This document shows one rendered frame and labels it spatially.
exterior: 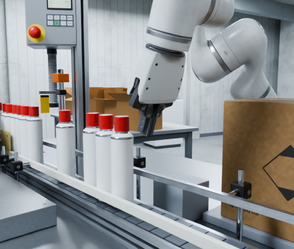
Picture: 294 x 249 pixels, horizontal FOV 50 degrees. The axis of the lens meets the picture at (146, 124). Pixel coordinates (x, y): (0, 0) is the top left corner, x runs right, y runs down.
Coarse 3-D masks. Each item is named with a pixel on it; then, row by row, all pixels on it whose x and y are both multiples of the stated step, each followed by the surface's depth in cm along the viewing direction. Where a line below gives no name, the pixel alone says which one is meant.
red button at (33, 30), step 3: (33, 27) 100; (36, 27) 100; (30, 30) 100; (33, 30) 100; (36, 30) 100; (39, 30) 101; (30, 33) 100; (33, 33) 100; (36, 33) 100; (39, 33) 101; (33, 36) 101; (36, 36) 101; (39, 36) 101
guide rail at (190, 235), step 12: (36, 168) 97; (48, 168) 91; (60, 180) 85; (72, 180) 80; (84, 192) 76; (96, 192) 72; (120, 204) 65; (132, 204) 63; (144, 216) 60; (156, 216) 57; (168, 228) 55; (180, 228) 53; (192, 240) 51; (204, 240) 49; (216, 240) 48
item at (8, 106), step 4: (8, 104) 120; (8, 108) 120; (8, 112) 120; (4, 116) 120; (8, 116) 119; (4, 120) 120; (8, 120) 119; (4, 124) 120; (8, 124) 120; (4, 128) 120; (8, 128) 120
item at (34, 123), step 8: (32, 112) 105; (32, 120) 104; (40, 120) 106; (32, 128) 105; (40, 128) 106; (32, 136) 105; (40, 136) 106; (32, 144) 105; (40, 144) 107; (32, 152) 106; (40, 152) 107; (40, 160) 107
